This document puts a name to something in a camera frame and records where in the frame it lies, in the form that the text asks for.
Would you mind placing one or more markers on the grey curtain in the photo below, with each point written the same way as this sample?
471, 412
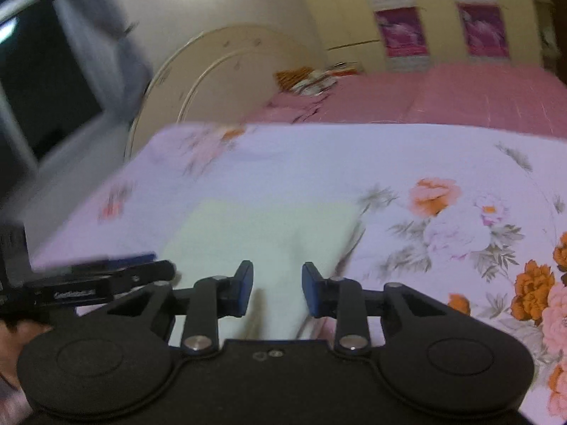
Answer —
110, 48

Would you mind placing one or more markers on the dark window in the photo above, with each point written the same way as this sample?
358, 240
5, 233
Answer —
40, 84

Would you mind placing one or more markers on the pink bed sheet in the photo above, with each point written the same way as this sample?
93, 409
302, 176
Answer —
465, 97

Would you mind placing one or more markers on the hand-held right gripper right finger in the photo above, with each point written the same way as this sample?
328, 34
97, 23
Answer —
312, 291

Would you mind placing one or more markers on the person's left hand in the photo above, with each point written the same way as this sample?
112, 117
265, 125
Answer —
20, 345

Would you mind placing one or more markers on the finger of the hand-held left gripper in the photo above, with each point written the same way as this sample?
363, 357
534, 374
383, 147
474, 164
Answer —
128, 258
146, 274

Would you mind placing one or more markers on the cream wardrobe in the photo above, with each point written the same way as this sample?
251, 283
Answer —
341, 13

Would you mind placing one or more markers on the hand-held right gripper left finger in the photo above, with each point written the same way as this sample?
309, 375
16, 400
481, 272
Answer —
243, 290

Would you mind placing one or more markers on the purple wall poster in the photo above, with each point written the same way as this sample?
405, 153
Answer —
485, 31
402, 33

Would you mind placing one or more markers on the cream rounded headboard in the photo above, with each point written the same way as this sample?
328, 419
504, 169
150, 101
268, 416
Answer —
212, 75

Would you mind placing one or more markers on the pale cream small garment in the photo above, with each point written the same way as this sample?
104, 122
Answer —
265, 239

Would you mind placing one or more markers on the floral print blanket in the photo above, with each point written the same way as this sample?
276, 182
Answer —
443, 172

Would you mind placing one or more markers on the orange floral pillow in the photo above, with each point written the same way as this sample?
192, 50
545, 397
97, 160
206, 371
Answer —
310, 79

